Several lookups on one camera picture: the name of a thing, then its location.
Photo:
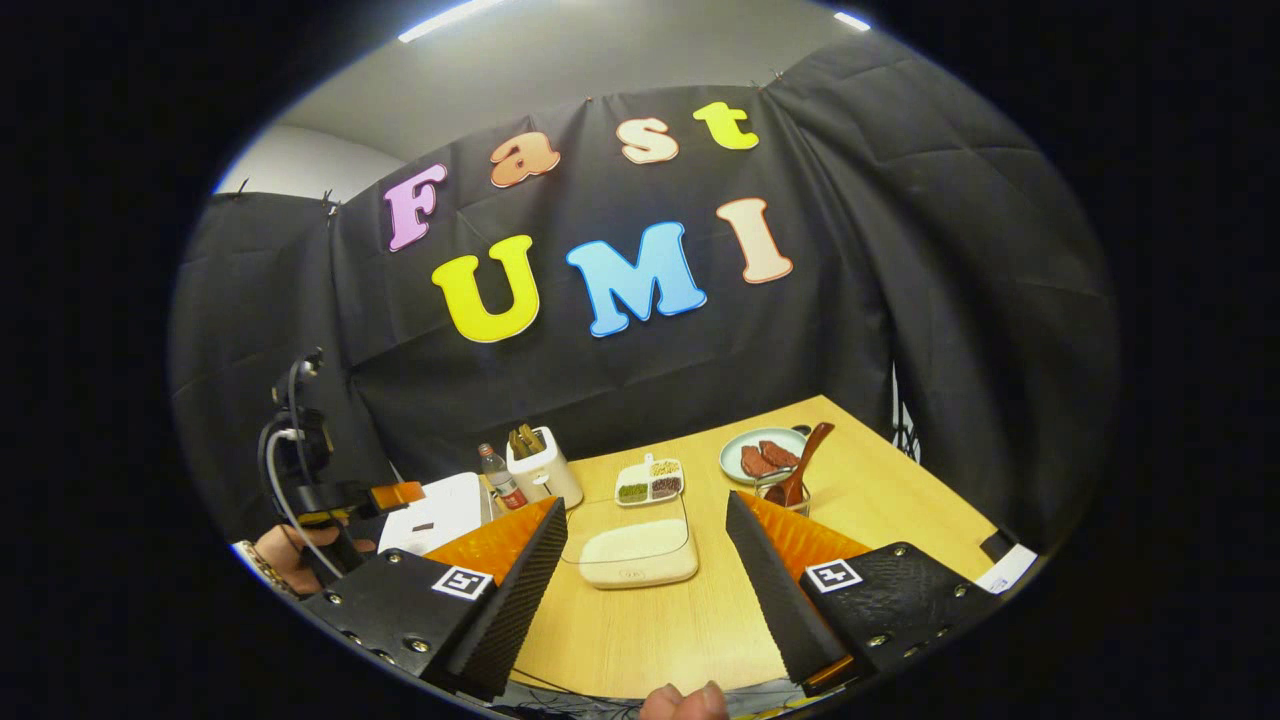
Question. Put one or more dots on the brown wooden spoon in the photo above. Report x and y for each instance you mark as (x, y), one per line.
(805, 460)

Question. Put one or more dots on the black backdrop cloth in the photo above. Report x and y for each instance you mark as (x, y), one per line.
(800, 330)

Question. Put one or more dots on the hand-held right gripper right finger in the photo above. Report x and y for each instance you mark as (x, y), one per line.
(775, 590)

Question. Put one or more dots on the white paper sheet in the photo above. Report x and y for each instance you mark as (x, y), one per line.
(1010, 572)

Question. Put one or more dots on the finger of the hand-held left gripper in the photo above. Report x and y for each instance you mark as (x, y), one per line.
(395, 494)

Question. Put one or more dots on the small black flat object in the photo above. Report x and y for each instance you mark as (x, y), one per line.
(998, 545)

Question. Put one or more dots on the white divided grain dish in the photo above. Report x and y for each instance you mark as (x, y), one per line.
(650, 485)

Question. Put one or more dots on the pale green plate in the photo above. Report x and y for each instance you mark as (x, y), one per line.
(735, 455)

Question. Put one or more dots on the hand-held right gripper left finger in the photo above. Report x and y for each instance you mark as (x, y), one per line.
(515, 600)

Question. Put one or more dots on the black tripod stand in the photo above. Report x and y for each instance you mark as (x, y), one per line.
(903, 420)

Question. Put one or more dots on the long ceiling light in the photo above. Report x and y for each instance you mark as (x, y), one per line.
(852, 20)

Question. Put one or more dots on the white toaster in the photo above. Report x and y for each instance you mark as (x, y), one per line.
(550, 480)

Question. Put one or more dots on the red label water bottle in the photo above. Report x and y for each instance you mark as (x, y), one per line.
(500, 480)

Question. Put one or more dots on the white rice cooker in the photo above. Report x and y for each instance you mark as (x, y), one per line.
(440, 510)

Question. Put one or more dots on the brown bread slice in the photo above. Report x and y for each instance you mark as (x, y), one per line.
(517, 445)
(534, 438)

